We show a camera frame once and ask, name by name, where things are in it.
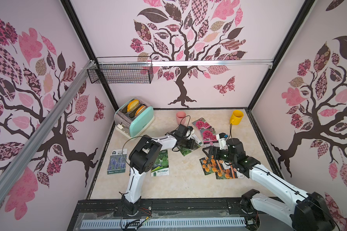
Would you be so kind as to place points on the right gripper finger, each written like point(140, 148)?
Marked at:
point(208, 150)
point(211, 157)

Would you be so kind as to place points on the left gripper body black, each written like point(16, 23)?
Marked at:
point(185, 143)

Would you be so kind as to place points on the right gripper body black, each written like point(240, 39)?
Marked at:
point(214, 151)

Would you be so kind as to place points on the hollyhock seed packet front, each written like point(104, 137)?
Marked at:
point(208, 136)

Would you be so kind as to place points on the hollyhock seed packet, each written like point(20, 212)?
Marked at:
point(208, 136)
point(201, 124)

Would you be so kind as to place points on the green gourd packet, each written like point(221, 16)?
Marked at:
point(188, 150)
point(161, 165)

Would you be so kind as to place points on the marigold seed packet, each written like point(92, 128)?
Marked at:
point(225, 171)
point(209, 166)

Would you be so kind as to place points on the green gourd packet front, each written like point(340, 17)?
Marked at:
point(161, 165)

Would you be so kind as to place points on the lavender seed packet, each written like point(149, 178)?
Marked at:
point(117, 161)

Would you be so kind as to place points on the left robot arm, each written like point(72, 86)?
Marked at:
point(142, 159)

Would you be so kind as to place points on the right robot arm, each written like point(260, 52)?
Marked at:
point(297, 208)

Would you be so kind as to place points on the hollyhock seed packet rear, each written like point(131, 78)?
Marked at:
point(201, 124)

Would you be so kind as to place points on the pink cup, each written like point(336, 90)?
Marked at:
point(181, 117)

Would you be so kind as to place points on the yellow mug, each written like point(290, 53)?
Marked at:
point(236, 117)

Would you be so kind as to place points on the mint green toaster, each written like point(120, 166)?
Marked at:
point(134, 117)

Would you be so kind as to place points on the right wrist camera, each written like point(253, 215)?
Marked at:
point(222, 140)

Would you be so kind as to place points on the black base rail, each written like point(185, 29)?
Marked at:
point(231, 205)

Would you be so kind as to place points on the black wire basket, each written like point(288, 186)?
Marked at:
point(122, 69)

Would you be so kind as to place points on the aluminium rail rear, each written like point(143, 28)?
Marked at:
point(195, 63)

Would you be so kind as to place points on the aluminium rail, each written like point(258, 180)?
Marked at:
point(21, 161)
point(195, 63)

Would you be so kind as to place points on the white slotted cable duct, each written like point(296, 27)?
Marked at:
point(158, 223)

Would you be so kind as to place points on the aluminium rail left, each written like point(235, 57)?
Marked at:
point(21, 161)

